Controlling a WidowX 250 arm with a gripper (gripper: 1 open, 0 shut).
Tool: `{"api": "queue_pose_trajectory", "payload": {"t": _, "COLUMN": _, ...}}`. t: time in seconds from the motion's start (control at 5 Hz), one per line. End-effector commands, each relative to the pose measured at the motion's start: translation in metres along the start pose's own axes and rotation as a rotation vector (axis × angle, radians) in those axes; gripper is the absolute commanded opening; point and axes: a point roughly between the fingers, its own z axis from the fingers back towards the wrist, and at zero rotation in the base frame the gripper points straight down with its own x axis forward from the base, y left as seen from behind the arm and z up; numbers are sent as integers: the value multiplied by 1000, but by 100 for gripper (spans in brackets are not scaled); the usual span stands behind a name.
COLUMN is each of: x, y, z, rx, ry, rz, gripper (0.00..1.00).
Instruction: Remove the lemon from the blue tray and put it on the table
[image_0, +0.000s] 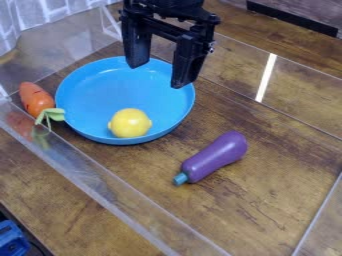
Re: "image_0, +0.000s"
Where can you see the yellow toy lemon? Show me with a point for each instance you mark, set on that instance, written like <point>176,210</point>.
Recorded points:
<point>130,123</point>

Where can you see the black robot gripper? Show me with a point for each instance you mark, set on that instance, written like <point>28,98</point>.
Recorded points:
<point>140,25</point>

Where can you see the blue object at corner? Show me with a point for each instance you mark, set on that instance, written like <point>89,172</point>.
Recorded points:
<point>14,243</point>

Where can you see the blue round plastic tray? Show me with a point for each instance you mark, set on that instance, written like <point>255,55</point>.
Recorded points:
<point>106,86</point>

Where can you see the clear acrylic enclosure wall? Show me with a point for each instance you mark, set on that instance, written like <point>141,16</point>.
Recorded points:
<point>100,200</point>

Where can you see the purple toy eggplant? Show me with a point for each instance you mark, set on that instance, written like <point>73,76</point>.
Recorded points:
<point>227,150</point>

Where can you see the orange toy carrot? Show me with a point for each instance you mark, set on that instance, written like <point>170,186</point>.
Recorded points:
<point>40,104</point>

